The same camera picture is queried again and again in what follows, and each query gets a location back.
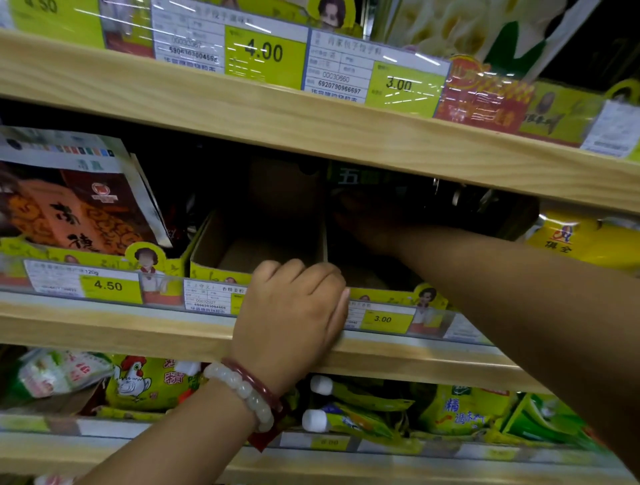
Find row of yellow price tags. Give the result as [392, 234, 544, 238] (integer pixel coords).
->
[0, 235, 491, 346]
[0, 0, 640, 161]

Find dark red bracelet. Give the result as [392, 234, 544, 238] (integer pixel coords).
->
[222, 358, 286, 416]

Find green dumpling food packet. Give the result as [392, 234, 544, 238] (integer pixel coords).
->
[385, 0, 581, 81]

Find white bead bracelet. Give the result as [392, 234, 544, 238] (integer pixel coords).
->
[203, 362, 276, 433]

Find yellow seasoning packet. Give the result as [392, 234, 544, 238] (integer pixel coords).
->
[520, 205, 640, 276]

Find person's right hand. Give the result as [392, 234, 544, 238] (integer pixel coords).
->
[335, 190, 401, 256]

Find red brown clear packet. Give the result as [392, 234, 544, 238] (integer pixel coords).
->
[0, 128, 173, 256]

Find rows of assorted seasoning packets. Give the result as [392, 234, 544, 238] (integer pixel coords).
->
[0, 344, 611, 451]

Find green spice packets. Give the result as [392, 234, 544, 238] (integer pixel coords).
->
[328, 162, 451, 206]

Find person's right forearm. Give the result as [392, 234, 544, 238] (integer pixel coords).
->
[385, 225, 640, 471]

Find wooden store shelving with goods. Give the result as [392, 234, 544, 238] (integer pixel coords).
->
[0, 0, 640, 485]

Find person's left hand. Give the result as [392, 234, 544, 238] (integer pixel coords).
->
[230, 258, 351, 396]

